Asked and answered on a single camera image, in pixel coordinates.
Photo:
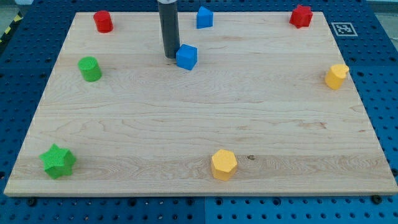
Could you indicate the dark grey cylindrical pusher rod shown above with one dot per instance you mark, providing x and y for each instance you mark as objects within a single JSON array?
[{"x": 168, "y": 13}]

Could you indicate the red star block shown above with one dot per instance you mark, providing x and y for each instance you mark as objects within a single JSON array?
[{"x": 301, "y": 16}]

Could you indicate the red cylinder block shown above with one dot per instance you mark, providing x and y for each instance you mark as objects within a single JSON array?
[{"x": 103, "y": 21}]

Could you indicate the light wooden board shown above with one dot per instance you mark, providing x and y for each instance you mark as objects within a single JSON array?
[{"x": 150, "y": 128}]

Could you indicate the green cylinder block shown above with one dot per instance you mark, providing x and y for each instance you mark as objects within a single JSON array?
[{"x": 89, "y": 69}]

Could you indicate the yellow heart block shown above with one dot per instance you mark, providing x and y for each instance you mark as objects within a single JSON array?
[{"x": 336, "y": 75}]

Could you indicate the white fiducial marker tag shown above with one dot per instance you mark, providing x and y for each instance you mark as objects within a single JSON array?
[{"x": 344, "y": 29}]

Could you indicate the green star block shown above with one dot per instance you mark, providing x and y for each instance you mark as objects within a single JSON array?
[{"x": 58, "y": 162}]

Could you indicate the black bolt right front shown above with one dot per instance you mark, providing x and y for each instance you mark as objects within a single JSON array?
[{"x": 376, "y": 199}]

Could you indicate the black bolt left front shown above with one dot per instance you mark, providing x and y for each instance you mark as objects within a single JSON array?
[{"x": 31, "y": 202}]

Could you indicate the yellow hexagon block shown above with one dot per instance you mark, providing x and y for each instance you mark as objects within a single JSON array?
[{"x": 223, "y": 164}]

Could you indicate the blue cube block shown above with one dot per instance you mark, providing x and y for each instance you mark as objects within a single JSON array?
[{"x": 186, "y": 56}]

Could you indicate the black bolt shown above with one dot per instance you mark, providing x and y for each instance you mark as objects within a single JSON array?
[
  {"x": 31, "y": 202},
  {"x": 376, "y": 199}
]

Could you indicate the blue triangular prism block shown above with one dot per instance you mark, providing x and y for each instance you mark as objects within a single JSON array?
[{"x": 204, "y": 18}]

